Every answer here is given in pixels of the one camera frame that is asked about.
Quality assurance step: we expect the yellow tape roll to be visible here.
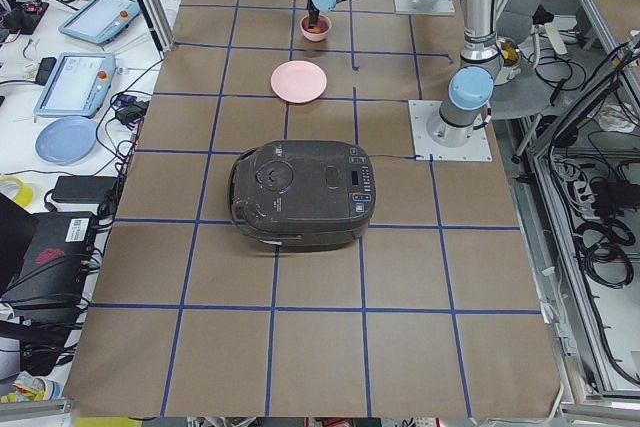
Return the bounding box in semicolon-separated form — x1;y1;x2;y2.
0;176;34;208

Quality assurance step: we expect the black power adapter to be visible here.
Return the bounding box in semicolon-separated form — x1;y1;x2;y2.
51;176;116;204

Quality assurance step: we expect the near teach pendant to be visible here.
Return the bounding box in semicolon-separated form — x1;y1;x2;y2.
33;53;116;118

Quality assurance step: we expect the black computer box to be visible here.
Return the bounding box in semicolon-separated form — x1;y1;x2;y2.
1;211;98;310

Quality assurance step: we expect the teach pendant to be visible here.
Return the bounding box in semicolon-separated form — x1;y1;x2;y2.
58;0;141;45
33;53;116;118

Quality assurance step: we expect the blue plate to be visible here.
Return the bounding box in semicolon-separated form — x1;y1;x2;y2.
35;116;96;165

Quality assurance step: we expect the far teach pendant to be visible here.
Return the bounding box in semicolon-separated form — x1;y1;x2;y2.
58;0;141;45

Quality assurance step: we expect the glass bowl on chair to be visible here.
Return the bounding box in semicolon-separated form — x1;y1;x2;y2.
495;37;522;86

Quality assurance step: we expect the pink bowl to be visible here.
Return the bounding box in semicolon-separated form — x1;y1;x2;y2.
300;15;333;42

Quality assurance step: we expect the dark grey rice cooker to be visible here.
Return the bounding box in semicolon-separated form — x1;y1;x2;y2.
228;140;376;249

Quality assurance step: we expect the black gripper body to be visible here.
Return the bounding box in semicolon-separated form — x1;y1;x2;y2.
308;7;320;20

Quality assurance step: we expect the pink plate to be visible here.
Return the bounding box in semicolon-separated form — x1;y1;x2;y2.
270;60;327;104

